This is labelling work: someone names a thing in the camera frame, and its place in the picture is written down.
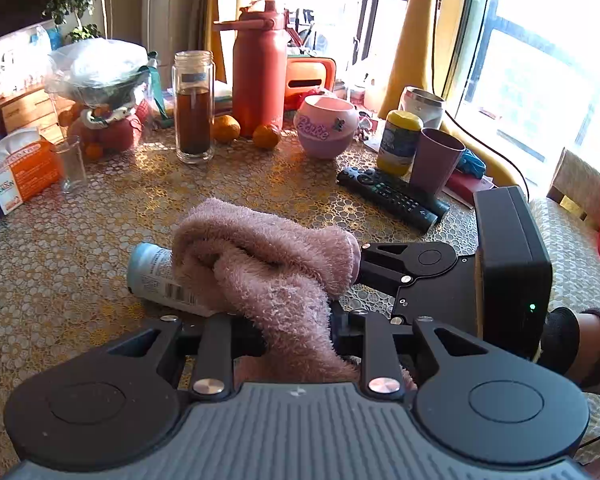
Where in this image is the pink fuzzy sock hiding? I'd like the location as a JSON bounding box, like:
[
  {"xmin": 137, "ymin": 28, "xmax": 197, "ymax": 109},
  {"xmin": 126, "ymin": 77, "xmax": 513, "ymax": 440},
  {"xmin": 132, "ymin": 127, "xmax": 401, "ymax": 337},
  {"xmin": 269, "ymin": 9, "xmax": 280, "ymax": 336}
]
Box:
[{"xmin": 171, "ymin": 197, "xmax": 418, "ymax": 392}]

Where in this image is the chair with lace cover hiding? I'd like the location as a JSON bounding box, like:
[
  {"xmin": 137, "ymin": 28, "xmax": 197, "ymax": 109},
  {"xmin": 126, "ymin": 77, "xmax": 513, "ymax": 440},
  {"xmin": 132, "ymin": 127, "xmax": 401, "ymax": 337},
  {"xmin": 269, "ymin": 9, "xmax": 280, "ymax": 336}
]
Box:
[{"xmin": 527, "ymin": 147, "xmax": 600, "ymax": 466}]

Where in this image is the wooden cabinet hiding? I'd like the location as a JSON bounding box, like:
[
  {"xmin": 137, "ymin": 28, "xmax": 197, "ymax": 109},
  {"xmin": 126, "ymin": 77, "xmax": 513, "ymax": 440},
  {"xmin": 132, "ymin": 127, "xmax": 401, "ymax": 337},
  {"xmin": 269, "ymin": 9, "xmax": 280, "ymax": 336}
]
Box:
[{"xmin": 0, "ymin": 82, "xmax": 76, "ymax": 143}]

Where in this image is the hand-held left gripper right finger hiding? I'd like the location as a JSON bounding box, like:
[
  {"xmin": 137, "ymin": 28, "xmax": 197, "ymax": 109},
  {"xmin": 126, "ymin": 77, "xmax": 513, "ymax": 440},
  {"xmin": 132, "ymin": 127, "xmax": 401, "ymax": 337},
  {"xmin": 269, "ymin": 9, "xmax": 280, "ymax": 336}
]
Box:
[{"xmin": 329, "ymin": 307, "xmax": 487, "ymax": 401}]

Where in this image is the red thermos jug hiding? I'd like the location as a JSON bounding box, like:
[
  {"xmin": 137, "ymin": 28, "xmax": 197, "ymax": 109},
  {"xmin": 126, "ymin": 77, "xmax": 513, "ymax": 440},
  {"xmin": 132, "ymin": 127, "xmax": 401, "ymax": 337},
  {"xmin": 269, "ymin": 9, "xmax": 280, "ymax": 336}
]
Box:
[{"xmin": 213, "ymin": 0, "xmax": 289, "ymax": 139}]

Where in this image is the person's right forearm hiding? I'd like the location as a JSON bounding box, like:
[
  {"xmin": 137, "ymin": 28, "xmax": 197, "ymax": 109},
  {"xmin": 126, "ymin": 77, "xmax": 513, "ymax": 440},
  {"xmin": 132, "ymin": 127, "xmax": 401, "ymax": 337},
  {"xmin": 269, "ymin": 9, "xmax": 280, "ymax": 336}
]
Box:
[{"xmin": 540, "ymin": 306, "xmax": 600, "ymax": 397}]

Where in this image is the black cable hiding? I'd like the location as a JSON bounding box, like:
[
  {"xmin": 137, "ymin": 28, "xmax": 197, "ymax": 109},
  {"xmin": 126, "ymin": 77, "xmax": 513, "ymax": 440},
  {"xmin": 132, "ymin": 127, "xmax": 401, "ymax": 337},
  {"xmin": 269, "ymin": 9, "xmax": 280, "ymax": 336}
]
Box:
[{"xmin": 442, "ymin": 0, "xmax": 531, "ymax": 202}]

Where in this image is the red notebook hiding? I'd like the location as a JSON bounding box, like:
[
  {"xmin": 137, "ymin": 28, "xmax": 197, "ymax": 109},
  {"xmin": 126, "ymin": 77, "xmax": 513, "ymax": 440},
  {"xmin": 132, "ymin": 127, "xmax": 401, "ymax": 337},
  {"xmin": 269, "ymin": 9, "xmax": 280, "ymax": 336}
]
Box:
[{"xmin": 442, "ymin": 167, "xmax": 496, "ymax": 207}]

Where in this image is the stack of books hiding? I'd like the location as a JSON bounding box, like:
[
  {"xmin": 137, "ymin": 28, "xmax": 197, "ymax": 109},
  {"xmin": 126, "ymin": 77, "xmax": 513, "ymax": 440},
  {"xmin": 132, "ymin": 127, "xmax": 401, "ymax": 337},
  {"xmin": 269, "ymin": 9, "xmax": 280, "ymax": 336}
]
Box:
[{"xmin": 214, "ymin": 80, "xmax": 237, "ymax": 117}]

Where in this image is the orange and white box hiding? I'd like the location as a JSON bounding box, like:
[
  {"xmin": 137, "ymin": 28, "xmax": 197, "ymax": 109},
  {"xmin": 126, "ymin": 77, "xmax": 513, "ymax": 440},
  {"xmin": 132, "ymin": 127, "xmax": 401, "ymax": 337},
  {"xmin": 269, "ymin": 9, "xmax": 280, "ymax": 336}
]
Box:
[{"xmin": 0, "ymin": 127, "xmax": 63, "ymax": 216}]

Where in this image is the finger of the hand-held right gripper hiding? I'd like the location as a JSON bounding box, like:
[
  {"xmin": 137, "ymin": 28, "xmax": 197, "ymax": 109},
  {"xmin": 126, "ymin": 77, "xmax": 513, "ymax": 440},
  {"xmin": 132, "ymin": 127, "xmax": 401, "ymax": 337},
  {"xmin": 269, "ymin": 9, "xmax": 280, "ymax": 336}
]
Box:
[{"xmin": 355, "ymin": 242, "xmax": 418, "ymax": 287}]

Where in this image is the pink printed bowl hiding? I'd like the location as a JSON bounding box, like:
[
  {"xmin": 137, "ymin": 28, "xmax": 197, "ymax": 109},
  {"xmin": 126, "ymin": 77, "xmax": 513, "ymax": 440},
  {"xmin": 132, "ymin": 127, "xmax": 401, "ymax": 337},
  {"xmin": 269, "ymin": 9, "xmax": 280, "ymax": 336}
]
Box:
[{"xmin": 293, "ymin": 95, "xmax": 360, "ymax": 160}]

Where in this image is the teal strap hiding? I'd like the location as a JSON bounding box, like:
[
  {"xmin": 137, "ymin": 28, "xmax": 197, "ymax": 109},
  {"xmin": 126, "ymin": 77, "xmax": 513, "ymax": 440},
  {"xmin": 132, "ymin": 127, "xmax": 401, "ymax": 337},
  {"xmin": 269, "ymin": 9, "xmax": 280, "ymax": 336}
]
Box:
[{"xmin": 147, "ymin": 52, "xmax": 173, "ymax": 128}]

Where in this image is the black remote control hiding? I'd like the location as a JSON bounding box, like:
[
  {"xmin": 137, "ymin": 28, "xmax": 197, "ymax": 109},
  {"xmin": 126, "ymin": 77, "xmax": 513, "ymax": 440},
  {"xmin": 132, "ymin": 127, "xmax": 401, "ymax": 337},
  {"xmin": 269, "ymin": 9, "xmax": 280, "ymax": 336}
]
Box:
[
  {"xmin": 336, "ymin": 166, "xmax": 439, "ymax": 233},
  {"xmin": 402, "ymin": 187, "xmax": 451, "ymax": 217}
]

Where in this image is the purple cup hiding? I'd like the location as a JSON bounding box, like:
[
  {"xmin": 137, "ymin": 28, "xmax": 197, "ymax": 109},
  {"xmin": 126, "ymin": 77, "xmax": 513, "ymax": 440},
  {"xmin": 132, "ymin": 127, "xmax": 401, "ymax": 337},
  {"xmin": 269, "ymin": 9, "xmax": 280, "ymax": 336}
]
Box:
[{"xmin": 409, "ymin": 128, "xmax": 466, "ymax": 196}]

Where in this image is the white steel mug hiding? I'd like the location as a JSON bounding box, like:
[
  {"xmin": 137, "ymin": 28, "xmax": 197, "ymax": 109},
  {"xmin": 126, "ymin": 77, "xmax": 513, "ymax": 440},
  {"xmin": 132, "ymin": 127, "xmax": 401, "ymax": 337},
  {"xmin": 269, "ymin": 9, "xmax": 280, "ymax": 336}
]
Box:
[{"xmin": 399, "ymin": 86, "xmax": 446, "ymax": 130}]

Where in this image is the red net fruit bag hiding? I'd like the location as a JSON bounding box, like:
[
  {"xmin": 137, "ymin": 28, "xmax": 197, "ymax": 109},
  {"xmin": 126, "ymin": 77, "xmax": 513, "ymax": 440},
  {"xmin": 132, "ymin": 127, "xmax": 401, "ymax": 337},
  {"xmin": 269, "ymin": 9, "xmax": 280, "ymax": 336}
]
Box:
[{"xmin": 59, "ymin": 102, "xmax": 146, "ymax": 162}]

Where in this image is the clear plastic bag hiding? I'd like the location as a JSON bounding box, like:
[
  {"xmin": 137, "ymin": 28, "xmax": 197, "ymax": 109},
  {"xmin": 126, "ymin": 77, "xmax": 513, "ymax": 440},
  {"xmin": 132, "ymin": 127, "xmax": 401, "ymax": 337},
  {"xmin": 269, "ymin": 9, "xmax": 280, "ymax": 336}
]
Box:
[{"xmin": 0, "ymin": 25, "xmax": 51, "ymax": 97}]

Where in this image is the orange tissue box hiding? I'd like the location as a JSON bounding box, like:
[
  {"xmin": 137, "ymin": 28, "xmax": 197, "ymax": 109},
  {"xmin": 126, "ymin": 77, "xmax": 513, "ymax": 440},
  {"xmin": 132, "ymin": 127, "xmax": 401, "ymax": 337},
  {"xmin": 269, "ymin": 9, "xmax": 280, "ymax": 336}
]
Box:
[{"xmin": 285, "ymin": 56, "xmax": 337, "ymax": 111}]

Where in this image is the glass tea bottle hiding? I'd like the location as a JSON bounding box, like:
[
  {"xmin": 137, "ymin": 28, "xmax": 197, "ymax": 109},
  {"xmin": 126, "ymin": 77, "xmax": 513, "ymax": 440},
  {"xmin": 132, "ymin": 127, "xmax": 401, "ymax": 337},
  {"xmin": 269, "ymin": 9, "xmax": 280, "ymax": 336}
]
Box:
[{"xmin": 172, "ymin": 50, "xmax": 216, "ymax": 165}]

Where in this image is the plastic covered bowl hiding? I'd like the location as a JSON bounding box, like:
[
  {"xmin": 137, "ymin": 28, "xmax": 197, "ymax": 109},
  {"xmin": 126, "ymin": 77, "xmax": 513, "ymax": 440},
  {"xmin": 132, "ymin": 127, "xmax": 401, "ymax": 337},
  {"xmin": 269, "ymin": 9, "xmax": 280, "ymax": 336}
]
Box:
[{"xmin": 46, "ymin": 39, "xmax": 151, "ymax": 111}]

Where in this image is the yellow curtain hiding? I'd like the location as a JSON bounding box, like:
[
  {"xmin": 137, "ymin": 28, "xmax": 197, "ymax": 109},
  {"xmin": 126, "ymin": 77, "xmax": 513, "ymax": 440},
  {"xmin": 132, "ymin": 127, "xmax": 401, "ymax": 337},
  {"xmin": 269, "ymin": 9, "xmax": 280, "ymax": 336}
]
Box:
[
  {"xmin": 200, "ymin": 0, "xmax": 222, "ymax": 82},
  {"xmin": 377, "ymin": 0, "xmax": 531, "ymax": 201}
]

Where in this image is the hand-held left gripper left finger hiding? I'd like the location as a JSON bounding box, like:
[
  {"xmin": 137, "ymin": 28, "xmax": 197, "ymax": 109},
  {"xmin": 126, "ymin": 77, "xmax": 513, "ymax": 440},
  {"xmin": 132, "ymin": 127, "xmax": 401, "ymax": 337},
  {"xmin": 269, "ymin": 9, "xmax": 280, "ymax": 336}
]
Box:
[{"xmin": 105, "ymin": 312, "xmax": 267, "ymax": 402}]

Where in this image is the orange mandarin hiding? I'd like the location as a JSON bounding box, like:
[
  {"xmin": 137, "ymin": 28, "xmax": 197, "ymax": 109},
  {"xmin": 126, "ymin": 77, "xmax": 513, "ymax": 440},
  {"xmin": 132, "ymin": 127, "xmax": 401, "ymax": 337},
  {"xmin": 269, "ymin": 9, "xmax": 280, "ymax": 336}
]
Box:
[
  {"xmin": 211, "ymin": 115, "xmax": 242, "ymax": 144},
  {"xmin": 252, "ymin": 124, "xmax": 282, "ymax": 150}
]

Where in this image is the small clear glass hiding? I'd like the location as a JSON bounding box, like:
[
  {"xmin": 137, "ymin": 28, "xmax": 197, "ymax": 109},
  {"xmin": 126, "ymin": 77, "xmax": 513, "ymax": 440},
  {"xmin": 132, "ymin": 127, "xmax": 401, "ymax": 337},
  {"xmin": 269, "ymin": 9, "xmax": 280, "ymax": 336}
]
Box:
[{"xmin": 50, "ymin": 136, "xmax": 88, "ymax": 195}]

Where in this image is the blue cloth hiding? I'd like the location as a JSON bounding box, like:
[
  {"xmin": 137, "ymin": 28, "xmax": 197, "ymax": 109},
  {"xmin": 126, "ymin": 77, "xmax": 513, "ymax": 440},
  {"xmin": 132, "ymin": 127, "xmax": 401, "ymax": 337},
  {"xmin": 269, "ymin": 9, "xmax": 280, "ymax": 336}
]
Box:
[{"xmin": 455, "ymin": 149, "xmax": 487, "ymax": 180}]

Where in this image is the yellow lidded canister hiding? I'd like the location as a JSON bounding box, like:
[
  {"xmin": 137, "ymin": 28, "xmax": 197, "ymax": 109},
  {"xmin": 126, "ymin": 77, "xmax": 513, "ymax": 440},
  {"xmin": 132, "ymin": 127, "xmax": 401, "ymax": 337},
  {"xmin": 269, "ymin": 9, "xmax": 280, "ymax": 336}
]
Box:
[{"xmin": 376, "ymin": 109, "xmax": 424, "ymax": 177}]

